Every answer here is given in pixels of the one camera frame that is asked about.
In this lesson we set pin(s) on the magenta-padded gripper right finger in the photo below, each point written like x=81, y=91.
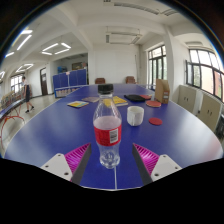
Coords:
x=160, y=166

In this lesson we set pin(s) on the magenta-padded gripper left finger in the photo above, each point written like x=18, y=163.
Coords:
x=60, y=164

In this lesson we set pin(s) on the clear red-labelled drink bottle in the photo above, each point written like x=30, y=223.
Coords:
x=107, y=133

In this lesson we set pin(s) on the flat round red coaster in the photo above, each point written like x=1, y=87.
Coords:
x=155, y=121

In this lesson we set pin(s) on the white mug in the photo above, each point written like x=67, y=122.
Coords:
x=135, y=116

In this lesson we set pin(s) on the small colourful book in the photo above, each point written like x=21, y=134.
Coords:
x=78, y=104

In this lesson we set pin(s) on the beige cabinet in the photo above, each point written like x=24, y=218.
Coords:
x=210, y=113
x=188, y=99

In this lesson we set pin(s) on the black pouch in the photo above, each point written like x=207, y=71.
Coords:
x=134, y=98

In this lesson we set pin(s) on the brown cardboard file box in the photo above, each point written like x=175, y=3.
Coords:
x=162, y=91

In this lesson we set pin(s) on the yellow book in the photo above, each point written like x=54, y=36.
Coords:
x=120, y=101

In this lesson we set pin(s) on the person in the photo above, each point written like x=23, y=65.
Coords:
x=27, y=93

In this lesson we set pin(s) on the dark door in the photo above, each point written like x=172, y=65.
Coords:
x=44, y=81

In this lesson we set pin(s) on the folded blue tables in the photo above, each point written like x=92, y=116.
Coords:
x=70, y=80

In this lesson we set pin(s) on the brown chair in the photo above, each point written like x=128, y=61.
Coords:
x=130, y=80
x=100, y=80

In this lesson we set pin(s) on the narrow dark-framed window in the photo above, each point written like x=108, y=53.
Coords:
x=157, y=65

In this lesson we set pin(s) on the wide dark-framed window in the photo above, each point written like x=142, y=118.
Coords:
x=206, y=75

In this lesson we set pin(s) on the ceiling lights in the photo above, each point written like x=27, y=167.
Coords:
x=55, y=48

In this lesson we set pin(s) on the ceiling air conditioner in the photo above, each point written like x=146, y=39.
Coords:
x=123, y=38

